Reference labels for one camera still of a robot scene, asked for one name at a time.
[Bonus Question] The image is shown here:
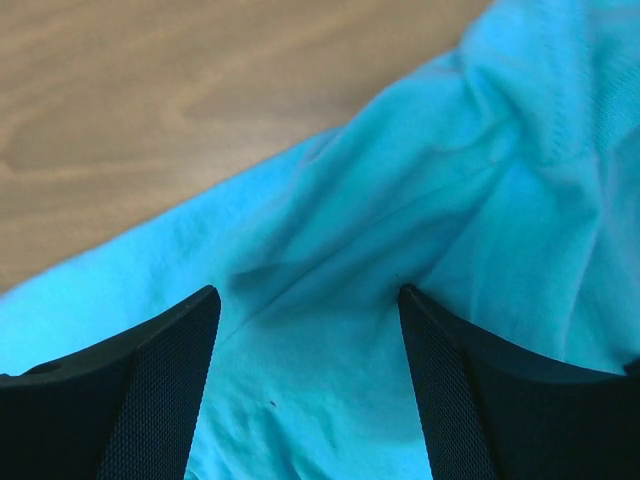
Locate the bright cyan t-shirt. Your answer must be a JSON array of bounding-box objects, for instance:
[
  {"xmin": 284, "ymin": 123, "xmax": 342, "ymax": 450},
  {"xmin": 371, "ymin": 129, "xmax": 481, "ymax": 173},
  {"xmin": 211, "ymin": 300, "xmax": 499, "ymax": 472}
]
[{"xmin": 1, "ymin": 1, "xmax": 639, "ymax": 479}]

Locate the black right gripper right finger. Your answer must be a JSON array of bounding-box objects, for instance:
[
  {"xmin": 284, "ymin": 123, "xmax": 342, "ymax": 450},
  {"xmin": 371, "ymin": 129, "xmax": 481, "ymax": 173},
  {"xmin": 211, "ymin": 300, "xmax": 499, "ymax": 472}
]
[{"xmin": 398, "ymin": 285, "xmax": 639, "ymax": 480}]

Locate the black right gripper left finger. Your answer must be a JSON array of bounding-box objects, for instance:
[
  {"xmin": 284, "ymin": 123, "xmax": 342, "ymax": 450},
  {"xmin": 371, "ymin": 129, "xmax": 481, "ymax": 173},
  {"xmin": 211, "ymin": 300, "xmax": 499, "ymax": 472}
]
[{"xmin": 1, "ymin": 286, "xmax": 221, "ymax": 480}]

